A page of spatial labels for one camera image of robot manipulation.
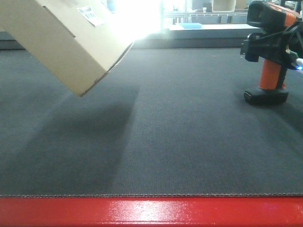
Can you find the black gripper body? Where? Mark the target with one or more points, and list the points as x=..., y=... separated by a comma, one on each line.
x=283, y=47

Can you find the orange black barcode scanner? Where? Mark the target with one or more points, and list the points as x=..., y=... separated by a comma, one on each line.
x=270, y=18

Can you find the brown cardboard box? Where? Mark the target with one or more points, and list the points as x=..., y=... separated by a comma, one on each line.
x=79, y=54

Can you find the beige background bin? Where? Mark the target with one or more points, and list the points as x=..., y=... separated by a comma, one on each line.
x=223, y=5

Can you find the blue tray in background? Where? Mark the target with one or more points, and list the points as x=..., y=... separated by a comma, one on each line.
x=191, y=26

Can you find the dark grey fabric mat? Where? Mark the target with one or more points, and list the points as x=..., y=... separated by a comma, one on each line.
x=163, y=122

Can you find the white barcode label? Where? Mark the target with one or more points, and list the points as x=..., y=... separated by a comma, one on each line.
x=90, y=15

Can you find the red metal table frame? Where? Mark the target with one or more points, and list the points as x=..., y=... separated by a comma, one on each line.
x=152, y=212

